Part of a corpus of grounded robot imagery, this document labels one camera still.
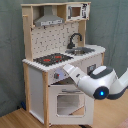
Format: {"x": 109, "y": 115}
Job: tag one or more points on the left stove knob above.
{"x": 56, "y": 75}

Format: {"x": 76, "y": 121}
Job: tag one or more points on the grey ice dispenser panel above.
{"x": 91, "y": 68}

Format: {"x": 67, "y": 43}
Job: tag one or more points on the black toy faucet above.
{"x": 73, "y": 40}

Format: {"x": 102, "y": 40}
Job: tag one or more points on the wooden toy kitchen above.
{"x": 46, "y": 40}

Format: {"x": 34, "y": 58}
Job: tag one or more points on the white oven door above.
{"x": 69, "y": 106}

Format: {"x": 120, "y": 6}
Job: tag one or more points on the grey range hood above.
{"x": 48, "y": 18}

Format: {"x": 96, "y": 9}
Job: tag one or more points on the white cabinet door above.
{"x": 90, "y": 61}

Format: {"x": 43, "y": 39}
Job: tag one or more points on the toy microwave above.
{"x": 78, "y": 11}

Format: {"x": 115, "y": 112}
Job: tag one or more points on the black toy stovetop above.
{"x": 52, "y": 59}

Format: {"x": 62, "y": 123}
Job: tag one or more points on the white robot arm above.
{"x": 100, "y": 84}

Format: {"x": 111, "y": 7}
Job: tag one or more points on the grey toy sink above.
{"x": 79, "y": 51}

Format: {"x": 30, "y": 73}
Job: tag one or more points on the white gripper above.
{"x": 75, "y": 73}

